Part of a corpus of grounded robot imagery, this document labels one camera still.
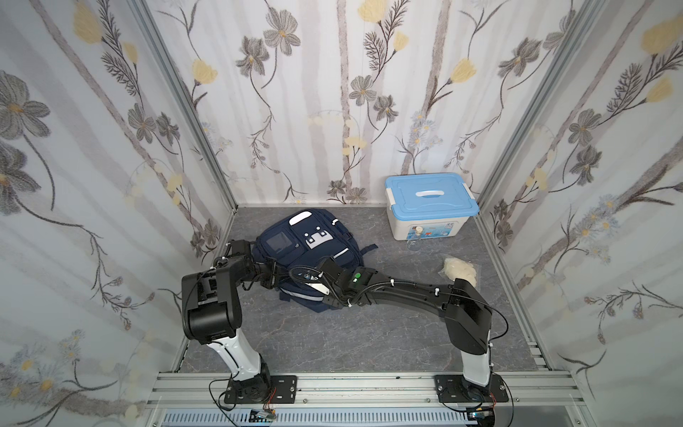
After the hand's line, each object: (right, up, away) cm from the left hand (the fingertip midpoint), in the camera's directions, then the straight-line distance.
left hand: (293, 265), depth 93 cm
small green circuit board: (-2, -37, -22) cm, 44 cm away
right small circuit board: (+56, -39, -21) cm, 71 cm away
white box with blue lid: (+50, +22, +7) cm, 55 cm away
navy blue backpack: (+2, +9, +11) cm, 15 cm away
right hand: (+14, -4, -9) cm, 17 cm away
